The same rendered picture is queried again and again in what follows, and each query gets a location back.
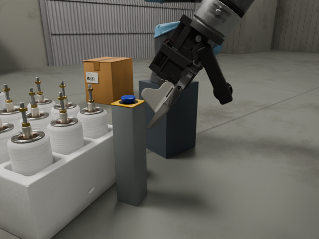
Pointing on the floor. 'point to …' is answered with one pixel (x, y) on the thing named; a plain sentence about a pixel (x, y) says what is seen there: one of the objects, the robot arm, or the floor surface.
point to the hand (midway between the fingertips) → (159, 119)
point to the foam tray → (56, 189)
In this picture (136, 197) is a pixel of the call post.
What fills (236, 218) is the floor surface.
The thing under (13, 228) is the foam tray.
